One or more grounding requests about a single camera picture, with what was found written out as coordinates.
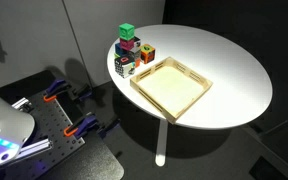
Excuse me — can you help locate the green soft block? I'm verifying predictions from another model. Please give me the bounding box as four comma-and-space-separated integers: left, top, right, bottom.
118, 22, 136, 42

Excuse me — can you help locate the square wooden tray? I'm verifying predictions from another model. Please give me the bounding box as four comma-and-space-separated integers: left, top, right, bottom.
129, 56, 214, 125

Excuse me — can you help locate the black block with letter D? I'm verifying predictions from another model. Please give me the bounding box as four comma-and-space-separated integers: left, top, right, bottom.
114, 54, 137, 80

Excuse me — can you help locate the orange block with number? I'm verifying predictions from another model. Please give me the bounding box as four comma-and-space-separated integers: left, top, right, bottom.
139, 43, 156, 65

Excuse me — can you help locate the grey soft block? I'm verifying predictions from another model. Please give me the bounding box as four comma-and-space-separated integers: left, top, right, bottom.
129, 45, 142, 62

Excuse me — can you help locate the blue soft block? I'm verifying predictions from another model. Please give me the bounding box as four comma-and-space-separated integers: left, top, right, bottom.
114, 42, 125, 58

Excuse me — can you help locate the magenta soft block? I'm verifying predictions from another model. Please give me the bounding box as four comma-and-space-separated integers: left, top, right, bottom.
119, 37, 136, 52

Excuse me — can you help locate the black and white block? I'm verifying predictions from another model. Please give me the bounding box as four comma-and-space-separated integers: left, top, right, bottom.
132, 35, 142, 48

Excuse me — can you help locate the white table leg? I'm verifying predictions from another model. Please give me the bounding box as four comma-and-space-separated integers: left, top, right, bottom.
154, 118, 169, 167

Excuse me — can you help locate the blue clamp with orange tip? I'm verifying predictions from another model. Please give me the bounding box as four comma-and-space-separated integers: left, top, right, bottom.
63, 112, 120, 140
43, 78, 93, 103

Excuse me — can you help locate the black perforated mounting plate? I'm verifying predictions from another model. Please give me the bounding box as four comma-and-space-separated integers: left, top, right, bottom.
0, 89, 87, 180

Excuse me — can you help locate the aluminium extrusion bar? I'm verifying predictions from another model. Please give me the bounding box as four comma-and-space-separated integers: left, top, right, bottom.
15, 138, 54, 161
11, 97, 34, 113

